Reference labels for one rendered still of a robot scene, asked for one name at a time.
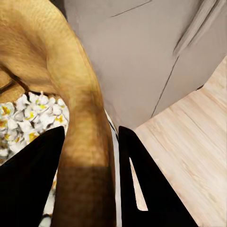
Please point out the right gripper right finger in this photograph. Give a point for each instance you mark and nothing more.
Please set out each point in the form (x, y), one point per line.
(165, 208)

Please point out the fridge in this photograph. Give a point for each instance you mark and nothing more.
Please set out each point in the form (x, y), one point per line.
(148, 54)

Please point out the popcorn bag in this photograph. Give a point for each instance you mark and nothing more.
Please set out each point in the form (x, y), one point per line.
(39, 52)

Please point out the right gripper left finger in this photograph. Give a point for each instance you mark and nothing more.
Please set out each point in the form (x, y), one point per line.
(26, 180)

